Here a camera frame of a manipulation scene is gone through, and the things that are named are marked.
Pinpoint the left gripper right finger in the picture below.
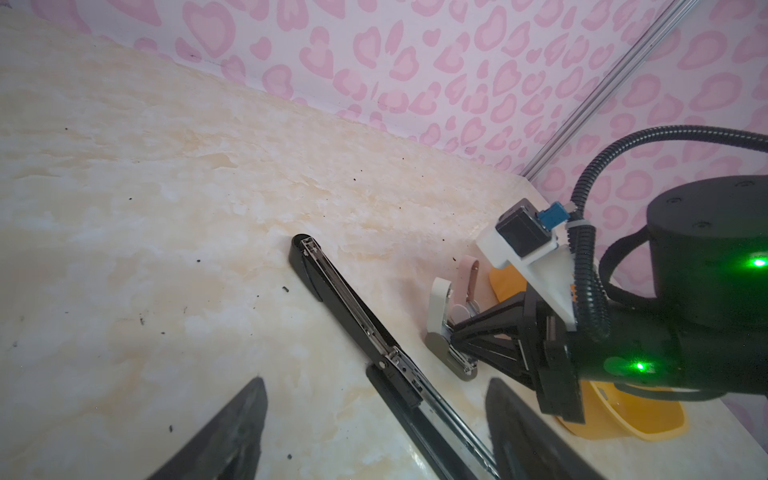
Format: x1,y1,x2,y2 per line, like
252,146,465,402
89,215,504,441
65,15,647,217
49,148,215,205
485,378,602,480

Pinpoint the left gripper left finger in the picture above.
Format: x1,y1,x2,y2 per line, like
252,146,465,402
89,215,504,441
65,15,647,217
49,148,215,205
150,377,268,479

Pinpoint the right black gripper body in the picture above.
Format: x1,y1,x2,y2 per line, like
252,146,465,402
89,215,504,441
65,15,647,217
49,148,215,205
522,290,683,424

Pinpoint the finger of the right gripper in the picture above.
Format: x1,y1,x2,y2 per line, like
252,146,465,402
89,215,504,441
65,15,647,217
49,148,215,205
452,338,538,390
450,292,531,348

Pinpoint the grey mini stapler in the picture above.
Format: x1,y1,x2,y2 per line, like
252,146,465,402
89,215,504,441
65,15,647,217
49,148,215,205
424,277,477,382

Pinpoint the black long stapler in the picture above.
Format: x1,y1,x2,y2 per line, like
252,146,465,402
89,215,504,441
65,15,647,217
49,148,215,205
289,233,500,479

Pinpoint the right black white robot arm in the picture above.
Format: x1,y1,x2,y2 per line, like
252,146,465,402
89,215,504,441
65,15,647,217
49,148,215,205
450,175,767,423

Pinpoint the yellow plastic tray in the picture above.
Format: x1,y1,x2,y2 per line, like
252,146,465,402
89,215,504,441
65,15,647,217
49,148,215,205
487,263,688,442

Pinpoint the right black cable conduit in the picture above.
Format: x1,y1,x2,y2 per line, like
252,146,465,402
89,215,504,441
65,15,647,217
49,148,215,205
566,124,768,344

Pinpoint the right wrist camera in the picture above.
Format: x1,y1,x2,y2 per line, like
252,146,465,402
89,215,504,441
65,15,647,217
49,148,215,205
476,198,577,331

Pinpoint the aluminium frame right corner post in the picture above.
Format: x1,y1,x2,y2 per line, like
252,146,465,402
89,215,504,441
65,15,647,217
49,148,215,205
520,0,699,181

